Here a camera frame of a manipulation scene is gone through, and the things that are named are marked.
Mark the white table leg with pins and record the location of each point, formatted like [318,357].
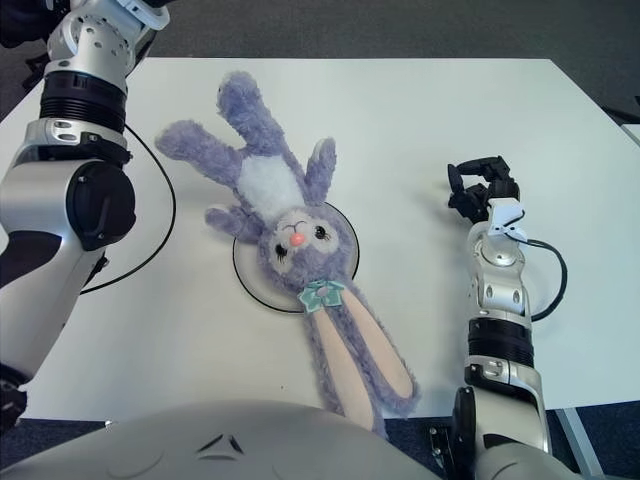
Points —
[580,445]

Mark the grey robot torso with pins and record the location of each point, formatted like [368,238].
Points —
[225,450]

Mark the purple plush bunny doll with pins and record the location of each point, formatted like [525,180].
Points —
[295,250]

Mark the white side table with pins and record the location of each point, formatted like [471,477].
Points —
[632,137]

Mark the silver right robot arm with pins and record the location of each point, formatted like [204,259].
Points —
[500,285]

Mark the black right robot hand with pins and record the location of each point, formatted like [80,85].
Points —
[475,200]

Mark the black office chair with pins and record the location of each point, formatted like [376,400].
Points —
[15,30]

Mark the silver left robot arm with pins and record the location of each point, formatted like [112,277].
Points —
[40,200]

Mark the white plate black rim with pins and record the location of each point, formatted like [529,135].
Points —
[250,285]

